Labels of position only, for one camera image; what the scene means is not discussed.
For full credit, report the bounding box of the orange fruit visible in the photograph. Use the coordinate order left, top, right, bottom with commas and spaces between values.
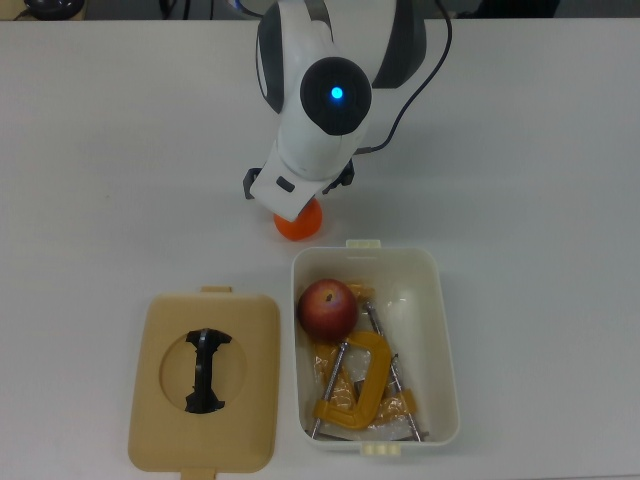
273, 197, 324, 243

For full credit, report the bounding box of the red apple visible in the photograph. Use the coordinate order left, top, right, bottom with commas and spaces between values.
297, 277, 360, 344

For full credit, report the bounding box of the white plastic container box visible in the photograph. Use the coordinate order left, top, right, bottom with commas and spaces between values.
290, 240, 461, 457

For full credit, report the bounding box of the tan plastic container lid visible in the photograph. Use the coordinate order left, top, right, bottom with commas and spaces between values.
127, 285, 283, 480

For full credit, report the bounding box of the small yellow C-clamp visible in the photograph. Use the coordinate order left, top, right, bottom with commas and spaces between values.
308, 329, 395, 442

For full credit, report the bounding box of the large yellow C-clamp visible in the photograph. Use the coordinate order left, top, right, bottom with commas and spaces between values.
312, 281, 432, 442

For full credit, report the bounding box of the dark round background object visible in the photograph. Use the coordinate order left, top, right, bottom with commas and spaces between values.
22, 0, 87, 22

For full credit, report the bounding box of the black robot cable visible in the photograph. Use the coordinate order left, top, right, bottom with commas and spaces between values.
356, 0, 454, 155

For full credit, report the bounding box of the black lid handle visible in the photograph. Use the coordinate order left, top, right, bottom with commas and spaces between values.
184, 327, 233, 415

